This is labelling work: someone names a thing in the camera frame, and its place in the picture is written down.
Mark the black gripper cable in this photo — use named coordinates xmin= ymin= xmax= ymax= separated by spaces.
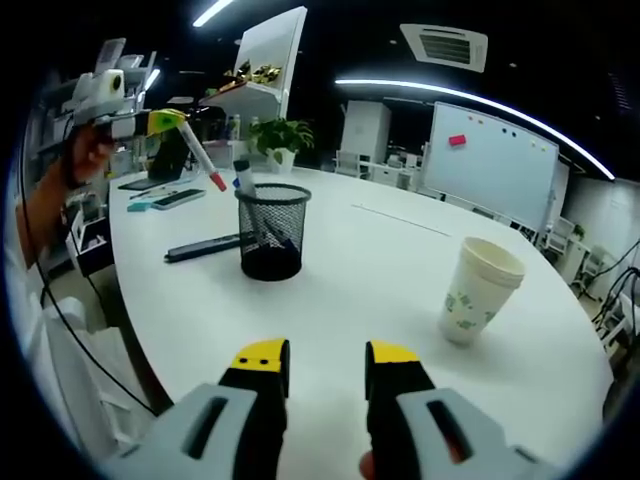
xmin=19 ymin=129 xmax=156 ymax=416

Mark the dark grey laser pointer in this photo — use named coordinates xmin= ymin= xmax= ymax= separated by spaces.
xmin=164 ymin=233 xmax=245 ymax=264

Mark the potted green plant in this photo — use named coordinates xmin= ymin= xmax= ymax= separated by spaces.
xmin=247 ymin=118 xmax=316 ymax=175

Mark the person's left hand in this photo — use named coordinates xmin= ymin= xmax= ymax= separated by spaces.
xmin=62 ymin=123 xmax=121 ymax=190

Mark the bundle of hanging black cables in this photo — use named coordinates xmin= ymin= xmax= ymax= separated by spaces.
xmin=592 ymin=239 xmax=640 ymax=351

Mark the grey metal shelf rack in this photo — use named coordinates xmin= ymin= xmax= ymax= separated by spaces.
xmin=29 ymin=38 xmax=159 ymax=166

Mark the black mesh pen holder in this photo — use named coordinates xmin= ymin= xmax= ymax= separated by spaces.
xmin=234 ymin=183 xmax=313 ymax=282

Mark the red cap whiteboard marker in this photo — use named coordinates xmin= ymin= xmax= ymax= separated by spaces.
xmin=178 ymin=122 xmax=229 ymax=193

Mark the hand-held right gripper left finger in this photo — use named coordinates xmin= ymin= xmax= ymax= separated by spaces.
xmin=107 ymin=338 xmax=291 ymax=480

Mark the white office chair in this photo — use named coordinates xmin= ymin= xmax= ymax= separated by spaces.
xmin=335 ymin=149 xmax=374 ymax=177
xmin=544 ymin=217 xmax=576 ymax=251

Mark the gold decoration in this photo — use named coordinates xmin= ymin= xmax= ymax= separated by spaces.
xmin=222 ymin=59 xmax=286 ymax=86

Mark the ceiling air conditioner vent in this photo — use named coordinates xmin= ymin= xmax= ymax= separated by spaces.
xmin=399 ymin=23 xmax=489 ymax=72

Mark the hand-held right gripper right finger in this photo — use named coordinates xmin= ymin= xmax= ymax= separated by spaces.
xmin=363 ymin=339 xmax=551 ymax=480

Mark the white rolling whiteboard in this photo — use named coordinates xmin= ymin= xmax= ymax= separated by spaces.
xmin=422 ymin=101 xmax=560 ymax=234

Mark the black phone on stand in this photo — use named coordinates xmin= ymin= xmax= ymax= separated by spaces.
xmin=66 ymin=214 xmax=112 ymax=277

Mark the black laptop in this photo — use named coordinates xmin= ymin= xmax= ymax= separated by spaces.
xmin=118 ymin=133 xmax=190 ymax=191

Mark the black cap whiteboard marker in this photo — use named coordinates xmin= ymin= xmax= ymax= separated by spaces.
xmin=233 ymin=158 xmax=257 ymax=199

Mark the white curved partition shelf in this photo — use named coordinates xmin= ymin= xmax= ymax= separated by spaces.
xmin=199 ymin=5 xmax=309 ymax=124

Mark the phone in pale case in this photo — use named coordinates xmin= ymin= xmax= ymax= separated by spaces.
xmin=151 ymin=188 xmax=207 ymax=211

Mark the long ceiling light strip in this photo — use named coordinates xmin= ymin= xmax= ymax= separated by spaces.
xmin=333 ymin=78 xmax=616 ymax=181
xmin=192 ymin=0 xmax=234 ymax=27

